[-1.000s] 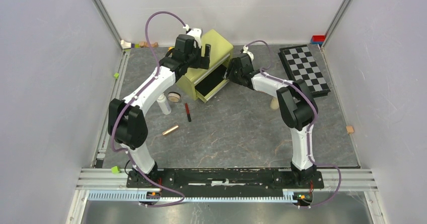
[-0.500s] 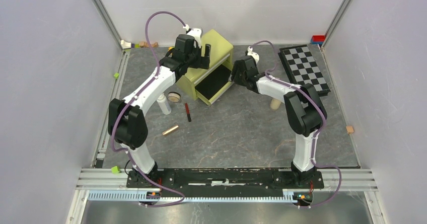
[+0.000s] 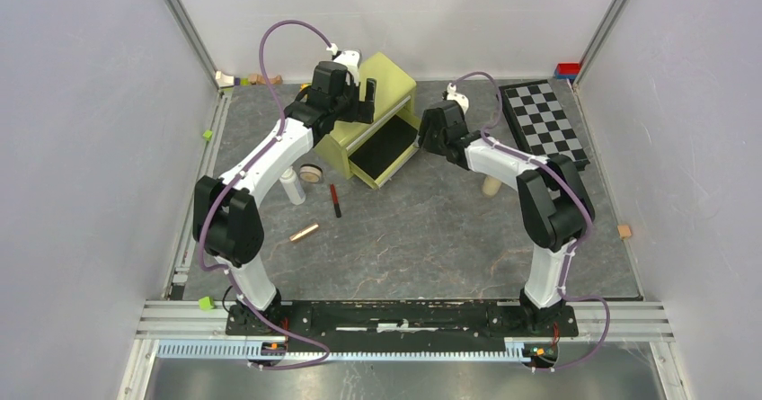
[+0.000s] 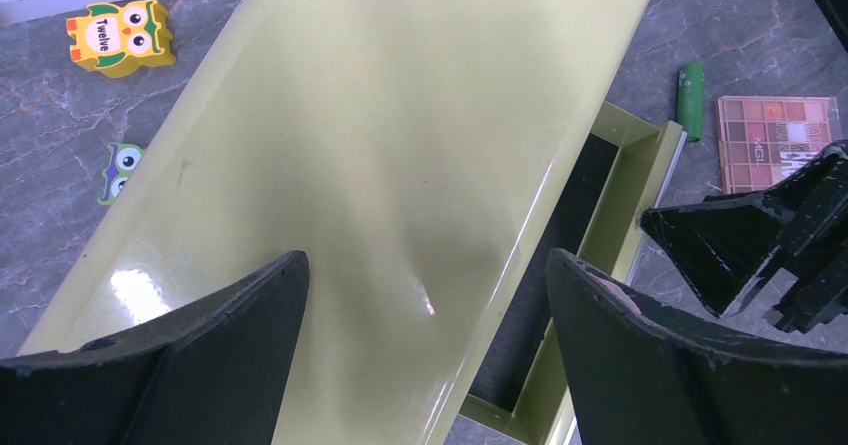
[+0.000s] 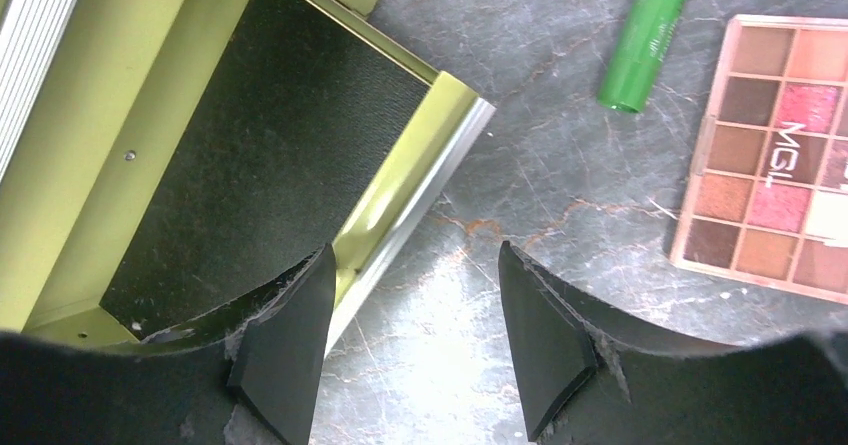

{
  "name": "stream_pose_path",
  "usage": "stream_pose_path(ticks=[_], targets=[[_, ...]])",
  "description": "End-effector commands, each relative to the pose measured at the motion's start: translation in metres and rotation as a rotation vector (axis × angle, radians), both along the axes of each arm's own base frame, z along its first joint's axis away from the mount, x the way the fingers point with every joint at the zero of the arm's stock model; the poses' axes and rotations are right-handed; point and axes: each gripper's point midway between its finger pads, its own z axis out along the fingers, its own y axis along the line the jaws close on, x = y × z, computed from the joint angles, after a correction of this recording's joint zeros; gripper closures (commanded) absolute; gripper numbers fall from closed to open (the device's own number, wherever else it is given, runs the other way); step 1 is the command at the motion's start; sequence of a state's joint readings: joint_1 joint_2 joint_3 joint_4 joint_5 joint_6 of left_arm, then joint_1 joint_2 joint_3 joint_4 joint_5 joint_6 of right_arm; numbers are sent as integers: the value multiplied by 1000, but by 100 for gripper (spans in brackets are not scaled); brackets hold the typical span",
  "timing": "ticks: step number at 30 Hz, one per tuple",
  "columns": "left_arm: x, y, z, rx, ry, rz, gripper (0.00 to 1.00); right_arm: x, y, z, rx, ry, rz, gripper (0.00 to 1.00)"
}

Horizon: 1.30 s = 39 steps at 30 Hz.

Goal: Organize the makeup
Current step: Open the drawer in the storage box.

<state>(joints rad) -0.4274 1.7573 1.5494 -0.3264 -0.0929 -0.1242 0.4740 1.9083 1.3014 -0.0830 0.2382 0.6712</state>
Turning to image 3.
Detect green metal drawer box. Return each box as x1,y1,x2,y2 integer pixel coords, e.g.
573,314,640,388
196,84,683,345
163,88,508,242
315,52,421,189

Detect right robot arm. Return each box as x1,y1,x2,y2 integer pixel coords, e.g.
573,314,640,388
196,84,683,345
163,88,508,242
417,100,594,335

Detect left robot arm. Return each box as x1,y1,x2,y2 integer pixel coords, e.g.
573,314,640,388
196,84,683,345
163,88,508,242
193,61,377,335

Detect round powder jar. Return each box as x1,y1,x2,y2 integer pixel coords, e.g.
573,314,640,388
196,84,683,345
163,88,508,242
298,164,323,183

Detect white plastic bottle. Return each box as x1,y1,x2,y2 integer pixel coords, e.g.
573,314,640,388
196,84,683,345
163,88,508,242
279,167,306,206

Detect black white checkerboard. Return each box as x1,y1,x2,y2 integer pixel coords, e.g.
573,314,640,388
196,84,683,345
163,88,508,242
500,80,590,171

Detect wooden toy blocks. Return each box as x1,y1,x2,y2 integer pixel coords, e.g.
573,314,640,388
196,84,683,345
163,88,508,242
214,71,283,89

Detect red black lip pencil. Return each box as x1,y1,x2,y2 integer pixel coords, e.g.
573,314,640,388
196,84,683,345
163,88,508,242
329,183,342,218

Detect red blue blocks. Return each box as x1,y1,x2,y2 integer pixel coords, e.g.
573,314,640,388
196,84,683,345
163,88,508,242
554,62,581,80

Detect rose gold lipstick tube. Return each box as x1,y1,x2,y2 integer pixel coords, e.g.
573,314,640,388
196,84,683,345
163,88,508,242
289,223,320,243

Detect small wooden cube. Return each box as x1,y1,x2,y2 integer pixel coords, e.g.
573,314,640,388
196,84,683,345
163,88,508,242
617,225,633,240

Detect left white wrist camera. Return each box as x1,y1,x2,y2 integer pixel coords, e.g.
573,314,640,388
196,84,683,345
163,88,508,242
326,43,362,86

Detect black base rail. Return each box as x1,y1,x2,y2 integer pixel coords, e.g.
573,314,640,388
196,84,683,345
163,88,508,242
226,299,579,353

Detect green cube on rail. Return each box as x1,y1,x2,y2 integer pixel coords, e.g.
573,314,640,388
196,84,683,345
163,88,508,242
197,296,217,311

